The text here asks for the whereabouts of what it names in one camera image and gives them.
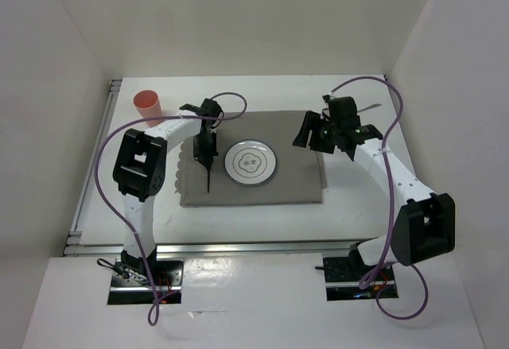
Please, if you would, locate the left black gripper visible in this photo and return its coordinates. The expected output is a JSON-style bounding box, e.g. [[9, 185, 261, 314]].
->
[[192, 130, 218, 170]]

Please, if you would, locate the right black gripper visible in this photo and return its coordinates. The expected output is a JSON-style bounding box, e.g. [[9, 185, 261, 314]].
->
[[292, 111, 340, 154]]

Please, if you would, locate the white patterned plate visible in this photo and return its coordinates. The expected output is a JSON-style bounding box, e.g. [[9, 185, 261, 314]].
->
[[223, 140, 278, 186]]

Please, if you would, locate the grey cloth placemat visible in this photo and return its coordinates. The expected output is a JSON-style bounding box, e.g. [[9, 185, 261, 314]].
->
[[175, 111, 326, 207]]

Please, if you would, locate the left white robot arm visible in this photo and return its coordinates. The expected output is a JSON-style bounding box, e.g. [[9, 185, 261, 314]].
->
[[113, 99, 223, 285]]

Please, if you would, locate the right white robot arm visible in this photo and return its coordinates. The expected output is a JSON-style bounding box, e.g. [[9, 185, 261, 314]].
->
[[293, 96, 456, 279]]

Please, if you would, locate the grey table knife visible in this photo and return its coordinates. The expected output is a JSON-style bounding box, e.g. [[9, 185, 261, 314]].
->
[[358, 103, 382, 113]]

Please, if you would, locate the red plastic cup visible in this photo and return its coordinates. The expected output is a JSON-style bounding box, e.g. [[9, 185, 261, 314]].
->
[[133, 90, 163, 127]]

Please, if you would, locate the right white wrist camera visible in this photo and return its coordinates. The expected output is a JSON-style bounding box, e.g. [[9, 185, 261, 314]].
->
[[321, 94, 333, 119]]

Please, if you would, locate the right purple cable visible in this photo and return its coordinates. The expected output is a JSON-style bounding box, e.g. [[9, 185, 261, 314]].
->
[[325, 77, 429, 320]]

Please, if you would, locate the purple cable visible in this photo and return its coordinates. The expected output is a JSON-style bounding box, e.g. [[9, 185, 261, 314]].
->
[[325, 77, 429, 320], [93, 92, 248, 326]]

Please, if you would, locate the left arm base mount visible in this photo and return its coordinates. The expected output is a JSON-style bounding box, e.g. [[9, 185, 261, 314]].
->
[[96, 258, 184, 305]]

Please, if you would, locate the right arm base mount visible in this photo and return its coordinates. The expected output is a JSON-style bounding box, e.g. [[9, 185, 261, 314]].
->
[[315, 254, 398, 301]]

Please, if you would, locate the aluminium front rail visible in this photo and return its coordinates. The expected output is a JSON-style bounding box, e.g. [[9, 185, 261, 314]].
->
[[63, 238, 355, 260]]

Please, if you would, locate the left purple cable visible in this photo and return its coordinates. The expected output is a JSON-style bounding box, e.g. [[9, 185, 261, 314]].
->
[[93, 92, 248, 326]]

